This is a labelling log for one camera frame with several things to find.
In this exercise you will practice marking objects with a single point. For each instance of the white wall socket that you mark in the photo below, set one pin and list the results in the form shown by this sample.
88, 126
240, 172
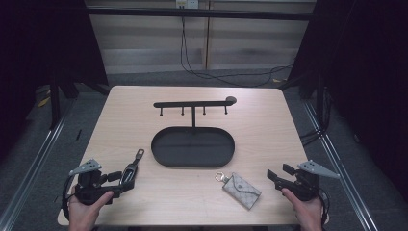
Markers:
187, 3

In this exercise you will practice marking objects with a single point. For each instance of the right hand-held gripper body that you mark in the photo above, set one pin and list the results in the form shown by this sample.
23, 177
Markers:
304, 184

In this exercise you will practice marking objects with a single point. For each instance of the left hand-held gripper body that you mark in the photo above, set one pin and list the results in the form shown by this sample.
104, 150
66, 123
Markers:
90, 189

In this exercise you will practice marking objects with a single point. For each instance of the black stand leg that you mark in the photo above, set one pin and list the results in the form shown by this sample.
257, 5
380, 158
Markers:
55, 102

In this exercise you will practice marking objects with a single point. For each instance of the metal floor rail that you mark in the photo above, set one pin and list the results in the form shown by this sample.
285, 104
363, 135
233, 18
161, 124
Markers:
340, 160
30, 166

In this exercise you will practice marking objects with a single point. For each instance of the black horizontal frame bar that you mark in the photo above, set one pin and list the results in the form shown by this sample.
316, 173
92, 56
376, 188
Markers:
198, 13

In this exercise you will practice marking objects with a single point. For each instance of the black key rack with tray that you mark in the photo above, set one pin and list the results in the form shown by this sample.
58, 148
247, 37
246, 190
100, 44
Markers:
192, 147

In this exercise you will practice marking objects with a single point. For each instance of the person's right hand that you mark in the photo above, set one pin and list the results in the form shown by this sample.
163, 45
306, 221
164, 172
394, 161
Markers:
305, 212

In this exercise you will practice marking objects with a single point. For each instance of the person's left hand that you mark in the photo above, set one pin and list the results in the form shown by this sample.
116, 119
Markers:
84, 215

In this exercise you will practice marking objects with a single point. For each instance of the black curtain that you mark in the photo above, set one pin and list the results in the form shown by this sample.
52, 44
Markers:
41, 41
369, 64

